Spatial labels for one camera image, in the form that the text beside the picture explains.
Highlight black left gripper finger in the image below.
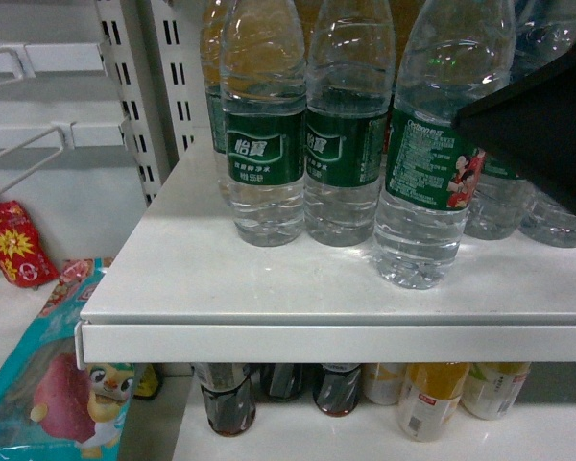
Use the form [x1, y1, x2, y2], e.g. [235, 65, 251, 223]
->
[451, 43, 576, 215]

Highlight water bottle green label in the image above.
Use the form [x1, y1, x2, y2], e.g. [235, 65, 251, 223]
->
[372, 1, 515, 289]

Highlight water bottle behind gripper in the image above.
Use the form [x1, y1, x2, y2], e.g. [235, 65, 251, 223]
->
[465, 156, 534, 240]

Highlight water bottle far right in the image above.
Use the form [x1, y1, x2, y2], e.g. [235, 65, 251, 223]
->
[518, 187, 576, 248]

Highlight water bottle middle front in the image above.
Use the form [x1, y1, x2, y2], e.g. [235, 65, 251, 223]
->
[304, 1, 396, 247]

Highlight water bottle left front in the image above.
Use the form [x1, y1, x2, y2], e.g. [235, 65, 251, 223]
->
[220, 1, 306, 247]

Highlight white top shelf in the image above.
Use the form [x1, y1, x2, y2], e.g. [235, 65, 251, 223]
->
[76, 129, 576, 363]

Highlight white perforated shelf upright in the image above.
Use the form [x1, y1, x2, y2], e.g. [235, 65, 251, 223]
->
[97, 1, 205, 203]

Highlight pale juice bottle right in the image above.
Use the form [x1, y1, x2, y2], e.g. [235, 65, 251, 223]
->
[461, 362, 531, 420]

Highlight pale juice bottle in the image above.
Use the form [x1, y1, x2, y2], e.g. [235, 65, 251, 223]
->
[363, 362, 407, 406]
[461, 362, 531, 420]

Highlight orange juice bottle white label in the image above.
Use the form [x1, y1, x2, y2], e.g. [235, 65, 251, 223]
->
[397, 362, 470, 442]

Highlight pale juice bottle rear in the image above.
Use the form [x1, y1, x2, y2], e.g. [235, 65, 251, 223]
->
[363, 362, 407, 406]

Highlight dark tea bottle middle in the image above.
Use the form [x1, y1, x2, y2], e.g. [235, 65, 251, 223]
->
[312, 363, 361, 417]

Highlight dark tea bottle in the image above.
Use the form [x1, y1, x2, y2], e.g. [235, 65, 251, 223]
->
[192, 362, 256, 437]
[312, 363, 361, 417]
[260, 363, 304, 400]

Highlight dark tea bottle rear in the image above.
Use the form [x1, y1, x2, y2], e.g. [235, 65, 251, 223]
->
[260, 363, 304, 400]

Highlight dark tea bottle front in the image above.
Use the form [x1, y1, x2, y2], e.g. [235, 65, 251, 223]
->
[192, 362, 256, 437]

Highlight red snack packet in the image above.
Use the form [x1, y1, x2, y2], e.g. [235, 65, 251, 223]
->
[0, 201, 60, 288]

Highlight teal snack bag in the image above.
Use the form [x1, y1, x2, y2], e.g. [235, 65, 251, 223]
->
[0, 257, 138, 460]

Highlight white wire hook rack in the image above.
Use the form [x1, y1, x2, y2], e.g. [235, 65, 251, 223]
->
[0, 40, 130, 195]

